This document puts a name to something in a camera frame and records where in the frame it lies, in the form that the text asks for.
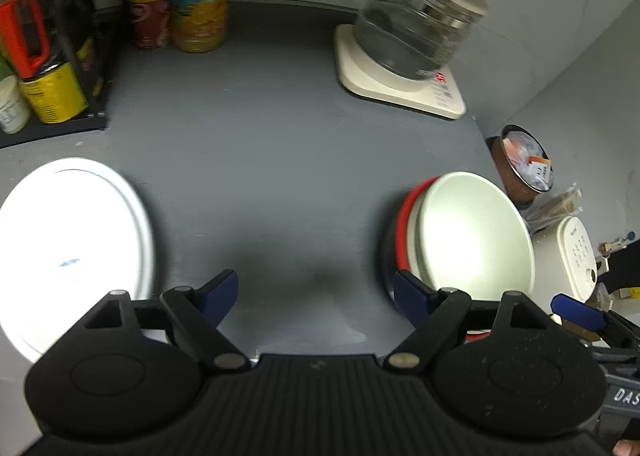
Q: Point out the white rice cooker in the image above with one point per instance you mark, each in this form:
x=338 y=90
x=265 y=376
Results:
x=565 y=261

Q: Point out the cream kettle heating base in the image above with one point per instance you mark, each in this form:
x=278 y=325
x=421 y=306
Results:
x=360 y=76

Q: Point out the black metal rack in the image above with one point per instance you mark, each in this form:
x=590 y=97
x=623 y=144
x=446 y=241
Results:
x=75 y=129

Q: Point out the red bowl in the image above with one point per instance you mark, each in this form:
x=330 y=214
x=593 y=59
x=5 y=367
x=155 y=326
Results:
x=401 y=231

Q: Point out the glass kettle with cream lid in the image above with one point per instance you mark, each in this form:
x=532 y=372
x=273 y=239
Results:
x=415 y=21

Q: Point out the dark glass bottle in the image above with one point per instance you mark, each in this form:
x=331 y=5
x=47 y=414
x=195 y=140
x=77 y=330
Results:
x=82 y=36

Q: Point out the red cola can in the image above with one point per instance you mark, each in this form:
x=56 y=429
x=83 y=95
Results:
x=150 y=21

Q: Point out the wrapped chopsticks bundle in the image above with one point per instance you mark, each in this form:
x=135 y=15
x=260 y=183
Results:
x=552 y=211

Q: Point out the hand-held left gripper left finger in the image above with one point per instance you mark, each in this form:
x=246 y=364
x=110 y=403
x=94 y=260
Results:
x=222 y=293

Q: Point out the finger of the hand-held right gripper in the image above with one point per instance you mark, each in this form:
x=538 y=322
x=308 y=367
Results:
x=577 y=311

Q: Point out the white paper cup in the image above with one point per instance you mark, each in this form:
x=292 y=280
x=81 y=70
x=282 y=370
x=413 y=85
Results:
x=12 y=109

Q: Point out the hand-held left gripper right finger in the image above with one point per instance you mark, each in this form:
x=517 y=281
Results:
x=412 y=296

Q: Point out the white plate with chef-hat print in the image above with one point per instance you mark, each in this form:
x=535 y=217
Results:
x=151 y=236

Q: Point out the brown trash bin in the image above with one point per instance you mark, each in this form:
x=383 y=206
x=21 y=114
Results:
x=510 y=176

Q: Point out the yellow tin can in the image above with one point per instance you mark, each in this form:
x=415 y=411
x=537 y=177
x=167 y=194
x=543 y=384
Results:
x=55 y=96

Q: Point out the person's right hand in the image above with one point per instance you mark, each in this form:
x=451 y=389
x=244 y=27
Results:
x=629 y=448

